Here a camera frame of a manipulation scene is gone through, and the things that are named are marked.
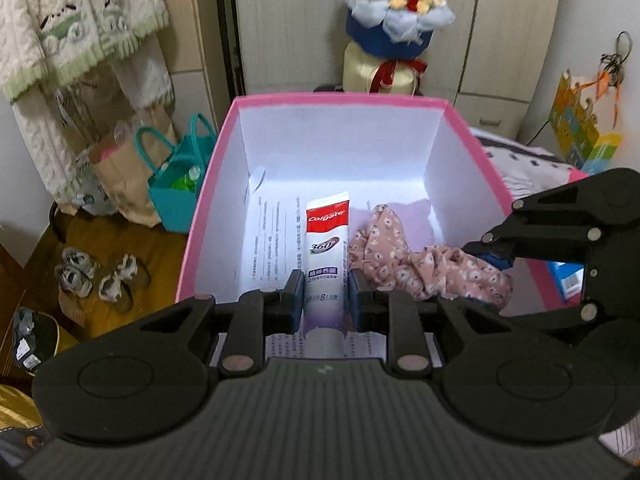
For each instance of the cream towel with green trim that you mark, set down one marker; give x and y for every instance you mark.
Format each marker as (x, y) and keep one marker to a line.
(125, 5)
(40, 25)

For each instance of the beige wardrobe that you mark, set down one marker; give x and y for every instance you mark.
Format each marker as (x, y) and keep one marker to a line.
(500, 25)

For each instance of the brown paper bag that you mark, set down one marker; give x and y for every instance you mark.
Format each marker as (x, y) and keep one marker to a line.
(122, 180)

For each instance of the white knitted cloth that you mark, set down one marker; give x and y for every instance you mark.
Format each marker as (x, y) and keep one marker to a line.
(55, 145)

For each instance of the printed paper sheet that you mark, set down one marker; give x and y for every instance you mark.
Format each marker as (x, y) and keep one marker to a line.
(275, 245)

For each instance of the flower bouquet with blue wrap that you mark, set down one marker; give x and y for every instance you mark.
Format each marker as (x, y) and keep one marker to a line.
(392, 15)

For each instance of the white toothpaste tube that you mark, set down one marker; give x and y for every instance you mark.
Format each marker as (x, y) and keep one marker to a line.
(325, 270)

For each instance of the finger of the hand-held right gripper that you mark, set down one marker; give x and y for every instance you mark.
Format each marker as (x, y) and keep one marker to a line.
(545, 242)
(560, 320)

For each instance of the green plastic bottle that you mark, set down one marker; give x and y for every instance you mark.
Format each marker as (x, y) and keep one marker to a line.
(187, 177)

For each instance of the grey fluffy slipper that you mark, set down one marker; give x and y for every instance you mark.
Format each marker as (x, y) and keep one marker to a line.
(75, 272)

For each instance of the teal woven basket bag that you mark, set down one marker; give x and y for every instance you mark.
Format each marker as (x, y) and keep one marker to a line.
(177, 190)

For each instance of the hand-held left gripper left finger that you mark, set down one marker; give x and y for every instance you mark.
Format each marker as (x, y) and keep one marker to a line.
(297, 296)

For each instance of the pair of grey sandals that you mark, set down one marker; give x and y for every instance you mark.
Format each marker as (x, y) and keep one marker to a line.
(117, 280)

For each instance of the striped bed sheet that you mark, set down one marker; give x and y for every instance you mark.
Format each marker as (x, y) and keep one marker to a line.
(525, 165)

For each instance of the colourful paper gift bag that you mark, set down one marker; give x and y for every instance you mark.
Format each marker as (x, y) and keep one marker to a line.
(580, 125)

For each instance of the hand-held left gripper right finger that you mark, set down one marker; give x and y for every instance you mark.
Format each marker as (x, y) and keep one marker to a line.
(356, 300)

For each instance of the pink floral cloth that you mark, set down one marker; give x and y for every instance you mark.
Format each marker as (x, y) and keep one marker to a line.
(425, 265)

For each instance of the dark plastic packet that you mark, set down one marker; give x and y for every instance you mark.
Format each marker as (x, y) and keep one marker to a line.
(30, 340)

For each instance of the pink cardboard box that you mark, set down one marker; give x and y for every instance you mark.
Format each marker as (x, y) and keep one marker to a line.
(345, 150)

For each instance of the hanging key bunch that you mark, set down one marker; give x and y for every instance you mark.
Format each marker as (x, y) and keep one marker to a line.
(614, 67)

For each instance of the blue wipes packet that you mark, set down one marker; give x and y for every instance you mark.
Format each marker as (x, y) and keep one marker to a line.
(567, 280)

